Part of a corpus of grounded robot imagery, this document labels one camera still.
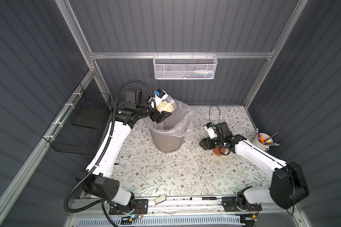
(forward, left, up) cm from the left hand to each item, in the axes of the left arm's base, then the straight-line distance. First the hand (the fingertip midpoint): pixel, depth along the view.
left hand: (166, 107), depth 70 cm
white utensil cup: (-3, -61, -28) cm, 67 cm away
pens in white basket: (+34, -20, -2) cm, 39 cm away
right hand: (-4, -25, -25) cm, 36 cm away
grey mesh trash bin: (-3, -1, -31) cm, 31 cm away
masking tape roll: (-34, +4, -34) cm, 48 cm away
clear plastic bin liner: (-3, -6, -8) cm, 11 cm away
